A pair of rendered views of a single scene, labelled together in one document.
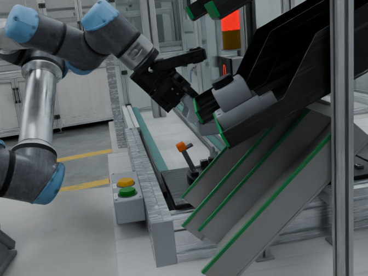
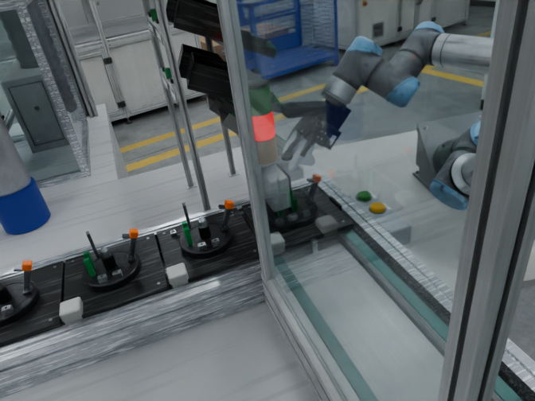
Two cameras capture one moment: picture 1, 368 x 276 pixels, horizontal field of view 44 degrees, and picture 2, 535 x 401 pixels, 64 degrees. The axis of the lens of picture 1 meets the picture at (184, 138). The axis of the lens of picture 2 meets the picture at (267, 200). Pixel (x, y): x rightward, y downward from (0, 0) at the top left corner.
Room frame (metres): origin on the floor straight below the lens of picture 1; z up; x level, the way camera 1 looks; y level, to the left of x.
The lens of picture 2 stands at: (2.01, -0.26, 1.65)
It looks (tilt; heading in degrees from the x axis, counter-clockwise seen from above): 32 degrees down; 173
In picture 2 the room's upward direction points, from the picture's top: 8 degrees counter-clockwise
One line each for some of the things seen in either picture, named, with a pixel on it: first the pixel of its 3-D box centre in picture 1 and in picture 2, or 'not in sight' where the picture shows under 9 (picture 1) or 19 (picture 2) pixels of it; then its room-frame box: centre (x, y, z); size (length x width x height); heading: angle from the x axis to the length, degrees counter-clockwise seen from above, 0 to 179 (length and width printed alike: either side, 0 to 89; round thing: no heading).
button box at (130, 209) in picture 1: (127, 195); not in sight; (1.09, 0.16, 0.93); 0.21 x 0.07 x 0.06; 9
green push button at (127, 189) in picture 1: (127, 193); not in sight; (1.02, 0.15, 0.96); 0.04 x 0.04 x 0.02
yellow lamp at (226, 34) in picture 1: (231, 39); not in sight; (1.25, -0.15, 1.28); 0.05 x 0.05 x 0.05
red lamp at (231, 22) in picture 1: (230, 20); not in sight; (1.25, -0.15, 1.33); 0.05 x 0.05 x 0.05
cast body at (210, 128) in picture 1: (215, 118); not in sight; (1.04, -0.08, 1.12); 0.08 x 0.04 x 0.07; 99
